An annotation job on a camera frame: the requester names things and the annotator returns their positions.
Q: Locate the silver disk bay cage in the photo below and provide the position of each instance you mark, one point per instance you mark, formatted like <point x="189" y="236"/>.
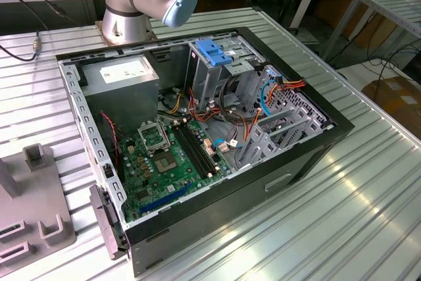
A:
<point x="266" y="149"/>

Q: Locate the black RAM slot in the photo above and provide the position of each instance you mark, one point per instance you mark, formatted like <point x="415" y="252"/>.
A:
<point x="203" y="146"/>
<point x="198" y="148"/>
<point x="189" y="151"/>
<point x="194" y="149"/>

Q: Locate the silver optical drive cage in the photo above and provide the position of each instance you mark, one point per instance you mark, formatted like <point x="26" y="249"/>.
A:
<point x="205" y="87"/>

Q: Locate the CPU socket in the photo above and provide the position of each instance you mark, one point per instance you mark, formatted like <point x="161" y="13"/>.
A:
<point x="165" y="162"/>

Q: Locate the blue plastic drive latch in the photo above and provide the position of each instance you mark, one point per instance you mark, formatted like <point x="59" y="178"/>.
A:
<point x="213" y="54"/>

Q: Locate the green motherboard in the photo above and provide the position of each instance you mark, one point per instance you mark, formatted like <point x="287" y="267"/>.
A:
<point x="154" y="189"/>

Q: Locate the blue expansion slot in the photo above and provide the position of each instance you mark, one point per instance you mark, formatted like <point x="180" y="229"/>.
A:
<point x="164" y="200"/>

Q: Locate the grey power supply box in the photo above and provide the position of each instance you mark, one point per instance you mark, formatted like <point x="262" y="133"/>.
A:
<point x="121" y="103"/>

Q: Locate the black open PC case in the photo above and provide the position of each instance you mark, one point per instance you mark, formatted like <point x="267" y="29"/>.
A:
<point x="230" y="215"/>

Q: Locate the black case fan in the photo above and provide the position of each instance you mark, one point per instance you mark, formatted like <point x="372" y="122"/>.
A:
<point x="107" y="143"/>

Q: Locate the grey plastic case latch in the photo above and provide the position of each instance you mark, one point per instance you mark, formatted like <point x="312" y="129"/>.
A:
<point x="104" y="221"/>

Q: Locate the large brown cardboard box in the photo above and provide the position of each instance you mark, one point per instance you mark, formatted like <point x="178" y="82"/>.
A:
<point x="394" y="96"/>

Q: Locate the grey parts rack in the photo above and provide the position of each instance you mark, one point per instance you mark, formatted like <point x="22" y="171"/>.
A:
<point x="36" y="195"/>

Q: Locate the metal slat side table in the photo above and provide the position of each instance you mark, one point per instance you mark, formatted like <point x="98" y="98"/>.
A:
<point x="388" y="4"/>

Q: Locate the green RAM stick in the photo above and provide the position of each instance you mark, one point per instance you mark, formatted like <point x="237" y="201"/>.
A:
<point x="9" y="230"/>

